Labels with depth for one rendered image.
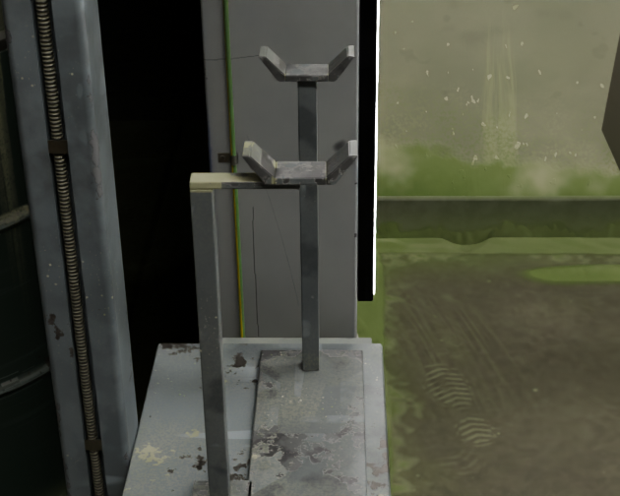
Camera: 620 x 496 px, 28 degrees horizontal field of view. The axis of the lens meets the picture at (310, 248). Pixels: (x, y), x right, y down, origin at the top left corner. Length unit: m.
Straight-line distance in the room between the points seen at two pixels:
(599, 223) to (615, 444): 0.79
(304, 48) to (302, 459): 0.54
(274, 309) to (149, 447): 0.51
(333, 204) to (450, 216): 1.47
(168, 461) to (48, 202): 0.26
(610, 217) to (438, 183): 0.42
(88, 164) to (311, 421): 0.32
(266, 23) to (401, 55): 1.60
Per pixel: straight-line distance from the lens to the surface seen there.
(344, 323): 1.59
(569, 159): 3.00
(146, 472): 1.08
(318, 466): 1.06
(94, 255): 0.99
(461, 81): 3.00
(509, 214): 2.98
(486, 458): 2.32
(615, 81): 2.34
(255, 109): 1.46
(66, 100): 0.94
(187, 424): 1.13
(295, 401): 1.14
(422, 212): 2.96
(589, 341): 2.67
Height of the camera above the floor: 1.46
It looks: 28 degrees down
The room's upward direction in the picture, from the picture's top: 1 degrees counter-clockwise
